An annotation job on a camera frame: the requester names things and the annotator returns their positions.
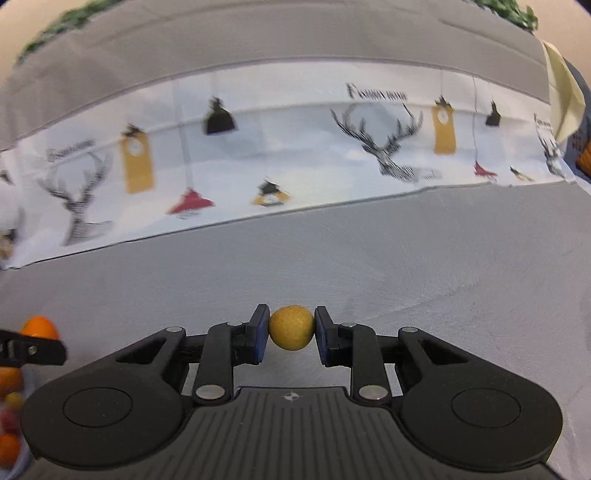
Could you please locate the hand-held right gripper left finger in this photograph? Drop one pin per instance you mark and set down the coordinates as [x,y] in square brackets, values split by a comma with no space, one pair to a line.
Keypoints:
[260,337]

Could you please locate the green leafy plant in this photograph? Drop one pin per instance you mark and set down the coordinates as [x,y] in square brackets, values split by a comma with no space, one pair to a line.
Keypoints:
[69,21]
[508,11]

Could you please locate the deer and lamp printed cloth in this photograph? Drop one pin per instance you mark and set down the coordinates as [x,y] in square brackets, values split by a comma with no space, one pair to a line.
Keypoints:
[300,138]

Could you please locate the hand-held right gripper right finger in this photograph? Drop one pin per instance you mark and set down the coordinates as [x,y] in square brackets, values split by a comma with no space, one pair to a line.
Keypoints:
[323,339]

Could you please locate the bare orange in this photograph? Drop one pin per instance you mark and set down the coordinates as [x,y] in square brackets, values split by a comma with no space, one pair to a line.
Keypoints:
[40,326]

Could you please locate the light blue plate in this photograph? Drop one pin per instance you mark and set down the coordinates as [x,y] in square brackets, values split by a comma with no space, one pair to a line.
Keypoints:
[18,466]

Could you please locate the yellow-green round fruit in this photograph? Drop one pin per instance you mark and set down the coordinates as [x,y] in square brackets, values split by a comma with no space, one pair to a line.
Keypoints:
[14,399]

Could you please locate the glossy orange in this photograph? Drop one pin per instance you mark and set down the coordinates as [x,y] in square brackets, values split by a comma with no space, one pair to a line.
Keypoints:
[8,445]

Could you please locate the plastic-wrapped orange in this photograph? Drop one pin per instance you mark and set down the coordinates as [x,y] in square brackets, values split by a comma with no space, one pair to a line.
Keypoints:
[9,379]

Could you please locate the orange object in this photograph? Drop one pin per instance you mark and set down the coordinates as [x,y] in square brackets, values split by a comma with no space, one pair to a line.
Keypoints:
[585,159]

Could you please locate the pale yellow cloth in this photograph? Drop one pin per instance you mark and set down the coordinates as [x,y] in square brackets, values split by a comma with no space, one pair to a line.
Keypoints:
[565,92]

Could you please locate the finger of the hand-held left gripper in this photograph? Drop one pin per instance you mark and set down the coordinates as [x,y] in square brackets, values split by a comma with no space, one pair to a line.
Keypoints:
[32,350]

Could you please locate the red round fruit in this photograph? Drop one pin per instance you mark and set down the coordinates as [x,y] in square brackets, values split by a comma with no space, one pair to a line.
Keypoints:
[8,421]

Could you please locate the tan round fruit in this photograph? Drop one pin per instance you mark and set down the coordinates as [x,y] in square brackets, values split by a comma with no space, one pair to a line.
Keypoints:
[292,327]

